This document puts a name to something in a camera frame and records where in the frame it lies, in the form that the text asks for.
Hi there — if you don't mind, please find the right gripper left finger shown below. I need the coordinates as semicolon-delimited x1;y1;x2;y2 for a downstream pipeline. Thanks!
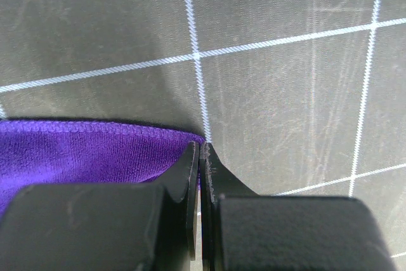
1;142;199;270

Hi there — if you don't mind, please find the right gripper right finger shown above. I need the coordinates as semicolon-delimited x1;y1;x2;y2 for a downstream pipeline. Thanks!
199;143;396;270

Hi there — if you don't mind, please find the purple towel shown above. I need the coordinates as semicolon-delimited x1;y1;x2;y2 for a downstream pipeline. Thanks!
1;121;205;213

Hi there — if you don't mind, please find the black grid mat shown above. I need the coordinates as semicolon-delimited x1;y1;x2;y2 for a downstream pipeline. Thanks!
1;0;405;270

